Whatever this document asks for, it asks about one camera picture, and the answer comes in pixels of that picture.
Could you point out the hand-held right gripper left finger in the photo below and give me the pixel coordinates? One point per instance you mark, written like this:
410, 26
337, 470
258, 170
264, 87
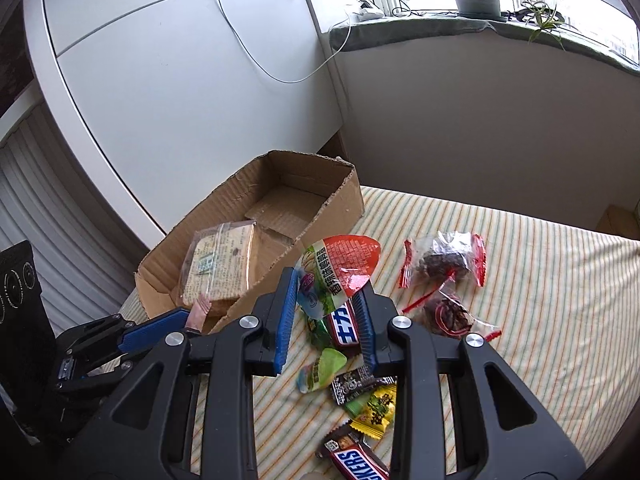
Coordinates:
282, 322

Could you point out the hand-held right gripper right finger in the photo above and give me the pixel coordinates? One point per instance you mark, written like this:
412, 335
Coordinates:
368, 332

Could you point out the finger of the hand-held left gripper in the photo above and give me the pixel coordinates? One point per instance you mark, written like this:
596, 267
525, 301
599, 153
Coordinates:
95, 376
150, 332

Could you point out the chocolate bar with blue lettering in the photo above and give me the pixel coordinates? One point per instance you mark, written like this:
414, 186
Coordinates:
342, 330

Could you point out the green candy packet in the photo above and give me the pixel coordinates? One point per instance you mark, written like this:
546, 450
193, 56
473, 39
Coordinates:
356, 402
317, 334

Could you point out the black patterned candy wrapper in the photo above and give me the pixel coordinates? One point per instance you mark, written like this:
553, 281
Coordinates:
350, 385

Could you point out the yellow candy packet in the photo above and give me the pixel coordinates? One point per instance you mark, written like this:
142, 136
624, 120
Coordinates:
377, 407

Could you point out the red and green snack packet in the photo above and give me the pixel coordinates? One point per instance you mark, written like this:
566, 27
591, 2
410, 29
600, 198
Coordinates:
345, 260

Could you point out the clear red-edged dried fruit packet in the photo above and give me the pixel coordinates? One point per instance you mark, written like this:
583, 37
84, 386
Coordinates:
450, 317
440, 260

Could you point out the clear-wrapped biscuit pack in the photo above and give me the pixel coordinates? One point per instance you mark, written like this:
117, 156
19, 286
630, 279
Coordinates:
220, 260

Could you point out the brown chocolate bar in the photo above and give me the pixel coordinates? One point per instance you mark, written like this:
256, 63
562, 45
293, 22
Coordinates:
350, 457

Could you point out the cardboard box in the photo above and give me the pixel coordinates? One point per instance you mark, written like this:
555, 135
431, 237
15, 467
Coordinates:
345, 195

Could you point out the white slatted door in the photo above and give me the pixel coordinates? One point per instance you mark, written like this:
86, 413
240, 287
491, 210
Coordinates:
50, 200

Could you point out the striped bed sheet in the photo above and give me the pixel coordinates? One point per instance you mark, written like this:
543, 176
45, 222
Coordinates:
525, 310

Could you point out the white wardrobe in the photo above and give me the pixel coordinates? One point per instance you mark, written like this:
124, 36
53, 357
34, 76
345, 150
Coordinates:
175, 85

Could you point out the small brown box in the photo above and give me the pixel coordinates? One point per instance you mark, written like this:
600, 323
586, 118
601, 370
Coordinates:
620, 222

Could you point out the grey-green windowsill cloth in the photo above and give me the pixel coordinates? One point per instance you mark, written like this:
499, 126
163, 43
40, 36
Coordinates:
400, 30

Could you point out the white charger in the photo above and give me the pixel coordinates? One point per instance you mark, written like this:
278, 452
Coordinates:
367, 10

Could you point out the spider plant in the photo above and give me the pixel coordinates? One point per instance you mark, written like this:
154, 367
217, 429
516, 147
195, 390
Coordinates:
542, 12

